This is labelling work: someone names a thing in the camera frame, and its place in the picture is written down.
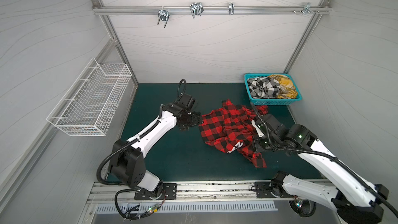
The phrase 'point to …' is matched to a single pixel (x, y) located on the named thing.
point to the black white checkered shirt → (264, 87)
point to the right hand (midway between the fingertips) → (254, 139)
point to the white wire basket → (86, 107)
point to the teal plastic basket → (270, 101)
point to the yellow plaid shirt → (287, 89)
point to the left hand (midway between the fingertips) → (199, 121)
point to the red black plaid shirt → (230, 127)
